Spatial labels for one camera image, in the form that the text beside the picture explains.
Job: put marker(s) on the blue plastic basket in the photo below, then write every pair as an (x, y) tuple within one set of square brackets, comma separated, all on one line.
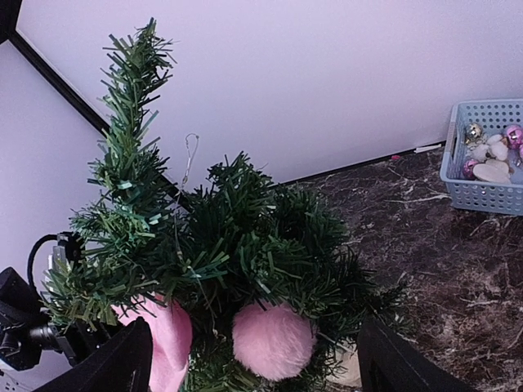
[(477, 195)]

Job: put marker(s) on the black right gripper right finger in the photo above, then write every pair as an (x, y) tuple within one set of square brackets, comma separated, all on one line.
[(389, 363)]

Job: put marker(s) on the pink fabric bow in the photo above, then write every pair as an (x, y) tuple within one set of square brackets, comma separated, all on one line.
[(172, 336)]

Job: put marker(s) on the silver bauble ornament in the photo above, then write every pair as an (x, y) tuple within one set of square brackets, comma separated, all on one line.
[(473, 133)]

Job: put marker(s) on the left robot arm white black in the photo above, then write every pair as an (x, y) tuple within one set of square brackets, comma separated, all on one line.
[(26, 330)]

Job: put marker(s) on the small green christmas tree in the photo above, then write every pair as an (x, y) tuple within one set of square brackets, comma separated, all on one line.
[(239, 240)]

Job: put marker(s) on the white heart ornament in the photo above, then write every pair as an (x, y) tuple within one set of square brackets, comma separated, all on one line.
[(492, 171)]

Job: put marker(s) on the pink fluffy pompom ornament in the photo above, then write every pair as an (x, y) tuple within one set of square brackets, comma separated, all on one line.
[(273, 341)]

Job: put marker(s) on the left black frame post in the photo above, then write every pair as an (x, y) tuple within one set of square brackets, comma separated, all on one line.
[(10, 12)]

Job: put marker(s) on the pink bauble ornament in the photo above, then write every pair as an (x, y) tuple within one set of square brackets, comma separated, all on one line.
[(513, 135), (468, 169)]

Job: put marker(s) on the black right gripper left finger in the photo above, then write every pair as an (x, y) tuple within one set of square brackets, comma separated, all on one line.
[(120, 365)]

